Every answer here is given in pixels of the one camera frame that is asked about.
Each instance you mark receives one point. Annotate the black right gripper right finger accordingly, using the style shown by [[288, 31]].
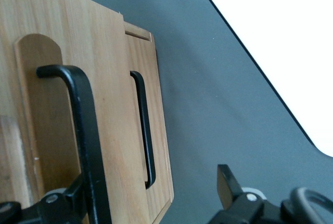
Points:
[[235, 203]]

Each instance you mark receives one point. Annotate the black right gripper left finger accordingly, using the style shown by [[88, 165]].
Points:
[[62, 208]]

